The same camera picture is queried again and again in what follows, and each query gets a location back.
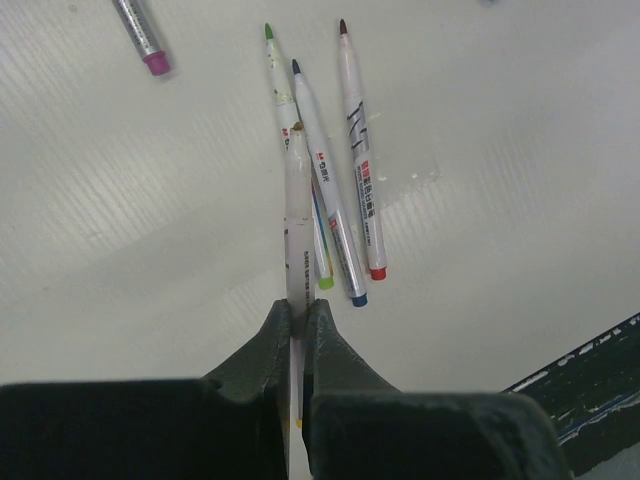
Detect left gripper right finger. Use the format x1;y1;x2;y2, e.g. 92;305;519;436
305;300;570;479

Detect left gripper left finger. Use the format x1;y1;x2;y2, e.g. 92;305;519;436
1;300;291;479

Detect yellow-end white marker pen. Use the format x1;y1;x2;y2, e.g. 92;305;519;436
284;121;315;425

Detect purple-end white marker pen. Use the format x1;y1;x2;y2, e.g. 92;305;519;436
111;0;171;76

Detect green-end white marker pen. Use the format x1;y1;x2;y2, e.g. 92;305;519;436
264;23;334;290

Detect red-end white marker pen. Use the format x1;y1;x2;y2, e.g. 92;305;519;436
339;19;387;281

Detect blue-end white marker pen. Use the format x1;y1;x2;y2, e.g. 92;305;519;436
291;59;368;308

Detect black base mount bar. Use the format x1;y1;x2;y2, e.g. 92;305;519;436
505;315;639;479

